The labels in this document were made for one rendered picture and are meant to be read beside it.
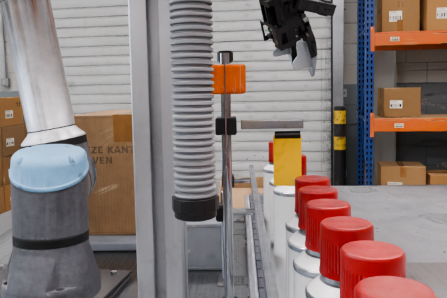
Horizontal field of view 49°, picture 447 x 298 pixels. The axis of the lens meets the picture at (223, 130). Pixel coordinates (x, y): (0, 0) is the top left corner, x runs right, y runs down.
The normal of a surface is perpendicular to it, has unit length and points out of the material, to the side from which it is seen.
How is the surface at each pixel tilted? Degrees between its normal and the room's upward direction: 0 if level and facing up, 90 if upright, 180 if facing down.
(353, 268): 90
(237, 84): 90
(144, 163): 90
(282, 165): 90
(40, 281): 71
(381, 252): 2
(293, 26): 114
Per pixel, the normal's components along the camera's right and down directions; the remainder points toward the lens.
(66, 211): 0.67, 0.04
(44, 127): 0.06, 0.07
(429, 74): -0.15, 0.08
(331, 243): -0.68, 0.07
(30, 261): -0.19, -0.25
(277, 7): 0.47, 0.46
